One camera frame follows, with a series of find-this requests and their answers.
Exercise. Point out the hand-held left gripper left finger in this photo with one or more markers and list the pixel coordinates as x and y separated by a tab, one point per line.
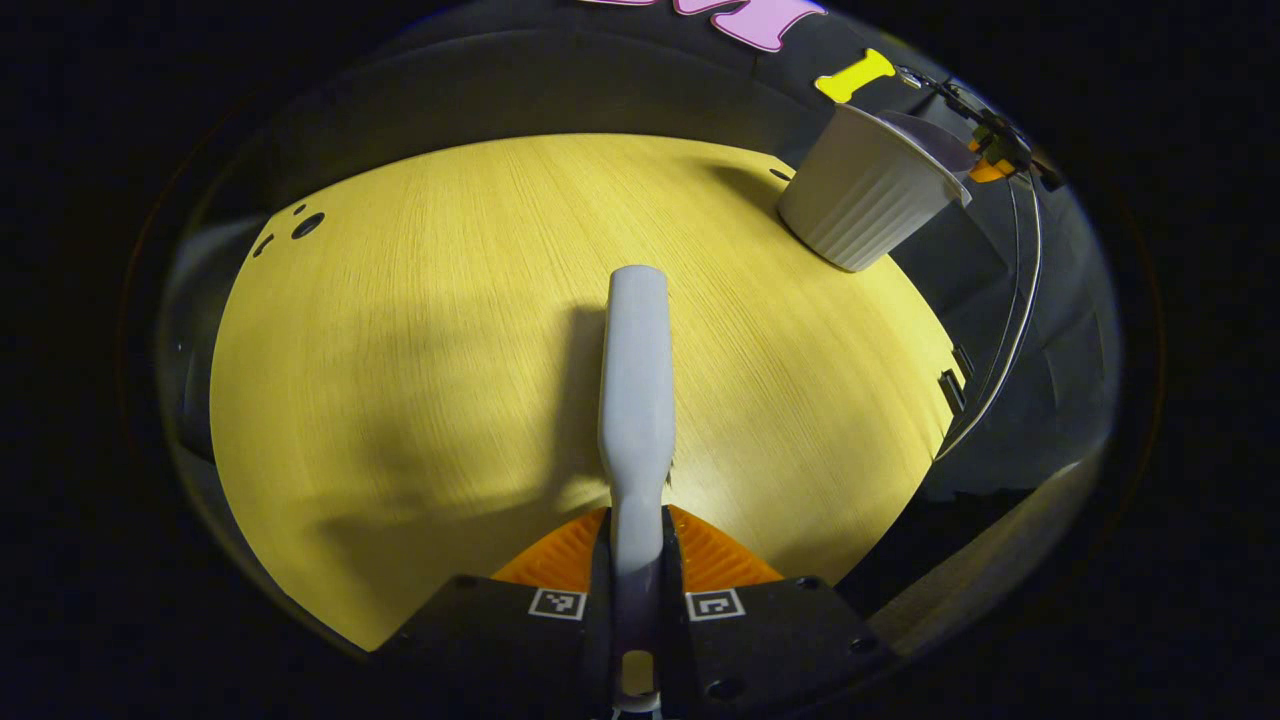
540	640

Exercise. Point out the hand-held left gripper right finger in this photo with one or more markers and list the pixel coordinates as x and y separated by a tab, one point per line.
740	640

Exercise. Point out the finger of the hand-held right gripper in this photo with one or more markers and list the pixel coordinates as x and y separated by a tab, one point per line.
990	165

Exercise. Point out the white ribbed garbage bin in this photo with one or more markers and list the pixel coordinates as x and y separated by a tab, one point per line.
860	195

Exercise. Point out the small grey broom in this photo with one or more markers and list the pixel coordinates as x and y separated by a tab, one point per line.
637	380

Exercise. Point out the black backdrop cloth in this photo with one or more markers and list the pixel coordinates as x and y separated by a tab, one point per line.
620	70

